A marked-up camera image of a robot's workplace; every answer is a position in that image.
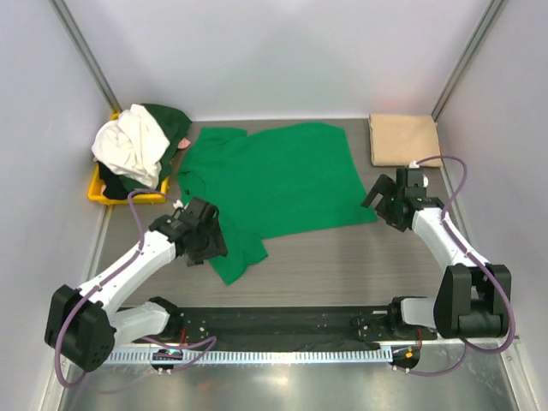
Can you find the dark green t-shirt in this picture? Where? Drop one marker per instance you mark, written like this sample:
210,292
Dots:
171,124

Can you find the left aluminium frame post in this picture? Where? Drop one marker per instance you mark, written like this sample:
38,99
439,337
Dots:
78,39

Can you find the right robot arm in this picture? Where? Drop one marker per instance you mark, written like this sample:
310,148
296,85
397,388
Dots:
473,293

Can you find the white t-shirt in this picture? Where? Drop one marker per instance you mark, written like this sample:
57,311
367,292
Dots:
132,146

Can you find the right aluminium frame post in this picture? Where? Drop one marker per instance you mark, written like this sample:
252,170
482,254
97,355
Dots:
478,37

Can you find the pink garment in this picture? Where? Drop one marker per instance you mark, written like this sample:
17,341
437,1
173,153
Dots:
184,144

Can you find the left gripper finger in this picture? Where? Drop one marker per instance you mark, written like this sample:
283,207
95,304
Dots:
216,232
199,254

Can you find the bright green t-shirt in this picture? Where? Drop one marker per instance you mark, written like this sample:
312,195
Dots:
279,181

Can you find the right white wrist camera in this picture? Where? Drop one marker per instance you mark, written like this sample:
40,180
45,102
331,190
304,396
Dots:
415,165

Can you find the folded beige t-shirt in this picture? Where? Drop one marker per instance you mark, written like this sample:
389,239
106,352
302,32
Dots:
398,140

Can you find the white slotted cable duct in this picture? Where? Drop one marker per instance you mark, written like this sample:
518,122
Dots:
151,355

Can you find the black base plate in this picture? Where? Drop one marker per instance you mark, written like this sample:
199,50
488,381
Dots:
292,329

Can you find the aluminium frame post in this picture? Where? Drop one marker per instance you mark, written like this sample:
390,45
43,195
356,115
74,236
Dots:
478,37
78,39

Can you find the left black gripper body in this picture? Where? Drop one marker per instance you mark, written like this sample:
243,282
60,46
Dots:
206,236

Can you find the yellow plastic bin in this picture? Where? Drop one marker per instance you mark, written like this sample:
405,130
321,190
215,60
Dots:
96,192

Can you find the aluminium front rail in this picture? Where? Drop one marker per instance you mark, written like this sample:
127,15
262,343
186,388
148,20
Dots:
508,338

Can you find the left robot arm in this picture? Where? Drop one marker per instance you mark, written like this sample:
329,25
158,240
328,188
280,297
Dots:
86,323

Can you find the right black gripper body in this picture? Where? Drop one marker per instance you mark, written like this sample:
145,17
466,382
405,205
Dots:
388,208

